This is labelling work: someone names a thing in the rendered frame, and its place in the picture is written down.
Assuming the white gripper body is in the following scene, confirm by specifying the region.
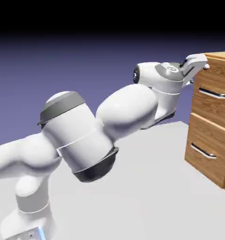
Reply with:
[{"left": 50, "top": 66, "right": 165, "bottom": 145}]
[{"left": 182, "top": 53, "right": 208, "bottom": 81}]

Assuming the light wood drawer front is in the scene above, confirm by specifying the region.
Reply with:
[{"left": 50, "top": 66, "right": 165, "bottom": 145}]
[
  {"left": 191, "top": 56, "right": 225, "bottom": 136},
  {"left": 184, "top": 112, "right": 225, "bottom": 187}
]

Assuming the light wood cabinet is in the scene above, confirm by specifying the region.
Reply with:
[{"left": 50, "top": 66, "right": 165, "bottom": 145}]
[{"left": 184, "top": 51, "right": 225, "bottom": 191}]

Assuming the curved silver drawer handle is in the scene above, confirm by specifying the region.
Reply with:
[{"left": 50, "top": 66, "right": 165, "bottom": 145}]
[
  {"left": 198, "top": 86, "right": 225, "bottom": 99},
  {"left": 190, "top": 142, "right": 218, "bottom": 160}
]

